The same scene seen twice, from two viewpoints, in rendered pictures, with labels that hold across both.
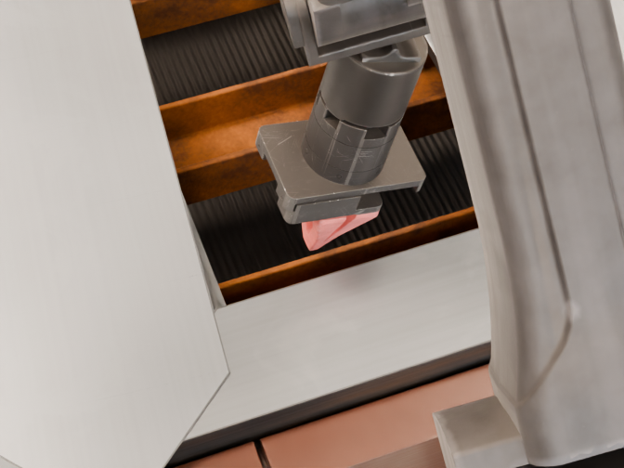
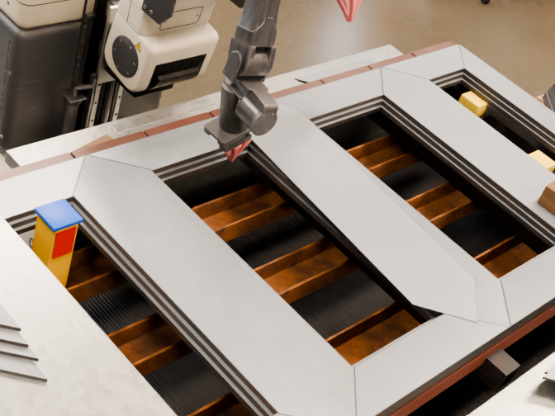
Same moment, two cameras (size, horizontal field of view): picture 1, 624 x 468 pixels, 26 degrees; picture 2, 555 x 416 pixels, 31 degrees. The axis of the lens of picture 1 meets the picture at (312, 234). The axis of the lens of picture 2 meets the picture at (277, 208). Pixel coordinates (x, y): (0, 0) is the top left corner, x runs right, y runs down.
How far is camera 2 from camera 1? 2.17 m
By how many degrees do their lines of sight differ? 83
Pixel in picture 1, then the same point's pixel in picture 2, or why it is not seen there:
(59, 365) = (285, 124)
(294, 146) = not seen: hidden behind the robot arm
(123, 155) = (306, 178)
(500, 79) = not seen: outside the picture
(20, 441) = (282, 108)
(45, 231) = (314, 156)
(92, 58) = (340, 210)
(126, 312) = (275, 136)
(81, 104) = (332, 194)
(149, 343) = not seen: hidden behind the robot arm
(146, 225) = (285, 158)
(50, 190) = (321, 167)
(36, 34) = (366, 217)
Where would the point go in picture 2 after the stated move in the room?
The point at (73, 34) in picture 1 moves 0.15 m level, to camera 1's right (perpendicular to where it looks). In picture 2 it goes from (353, 218) to (286, 223)
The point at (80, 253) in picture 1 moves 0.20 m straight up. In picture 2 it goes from (299, 150) to (328, 73)
